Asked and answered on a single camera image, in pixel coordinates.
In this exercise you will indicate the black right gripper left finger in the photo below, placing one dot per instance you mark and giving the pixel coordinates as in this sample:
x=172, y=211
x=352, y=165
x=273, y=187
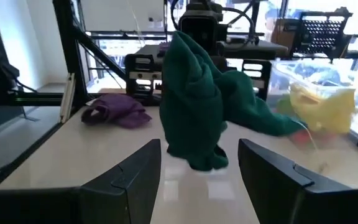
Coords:
x=135, y=180

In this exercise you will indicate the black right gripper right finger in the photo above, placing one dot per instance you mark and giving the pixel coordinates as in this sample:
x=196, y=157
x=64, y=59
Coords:
x=269, y=180

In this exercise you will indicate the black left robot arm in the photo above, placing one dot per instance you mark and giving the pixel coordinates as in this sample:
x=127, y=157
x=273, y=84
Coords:
x=141, y=67

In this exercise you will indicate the white frame bracket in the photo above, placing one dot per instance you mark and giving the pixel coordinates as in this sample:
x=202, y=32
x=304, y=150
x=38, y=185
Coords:
x=67, y=99

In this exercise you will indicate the dark gray desk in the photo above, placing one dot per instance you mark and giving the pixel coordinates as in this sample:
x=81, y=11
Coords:
x=253, y=48

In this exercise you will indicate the red towel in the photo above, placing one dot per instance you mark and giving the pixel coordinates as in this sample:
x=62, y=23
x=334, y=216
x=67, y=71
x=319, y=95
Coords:
x=300, y=138

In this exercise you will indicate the black aluminium table frame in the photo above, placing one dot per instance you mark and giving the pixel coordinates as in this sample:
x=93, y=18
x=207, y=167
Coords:
x=70, y=46

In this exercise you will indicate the light green towel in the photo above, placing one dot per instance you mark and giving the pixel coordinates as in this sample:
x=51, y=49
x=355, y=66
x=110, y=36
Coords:
x=283, y=105

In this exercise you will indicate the dark green towel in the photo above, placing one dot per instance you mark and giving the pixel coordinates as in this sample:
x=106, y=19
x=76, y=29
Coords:
x=191, y=109

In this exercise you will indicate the purple towel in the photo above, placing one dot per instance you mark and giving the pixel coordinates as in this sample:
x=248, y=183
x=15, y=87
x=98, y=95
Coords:
x=117, y=110

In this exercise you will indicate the black perforated panel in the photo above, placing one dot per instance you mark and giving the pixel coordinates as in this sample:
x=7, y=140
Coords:
x=322, y=31

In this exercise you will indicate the yellow towel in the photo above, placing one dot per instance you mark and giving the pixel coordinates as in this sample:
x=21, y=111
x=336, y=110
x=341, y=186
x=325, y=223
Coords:
x=325, y=112

